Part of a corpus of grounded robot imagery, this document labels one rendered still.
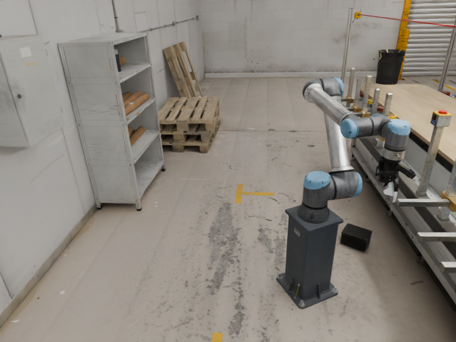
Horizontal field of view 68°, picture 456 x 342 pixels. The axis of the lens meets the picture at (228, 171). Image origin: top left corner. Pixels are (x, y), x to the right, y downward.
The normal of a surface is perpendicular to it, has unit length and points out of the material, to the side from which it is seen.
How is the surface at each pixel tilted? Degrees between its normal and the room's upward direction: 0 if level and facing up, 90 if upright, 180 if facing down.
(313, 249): 90
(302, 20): 90
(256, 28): 90
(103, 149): 90
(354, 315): 0
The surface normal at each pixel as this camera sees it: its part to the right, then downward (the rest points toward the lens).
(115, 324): -0.03, -0.89
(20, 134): -0.11, 0.45
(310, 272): 0.40, 0.40
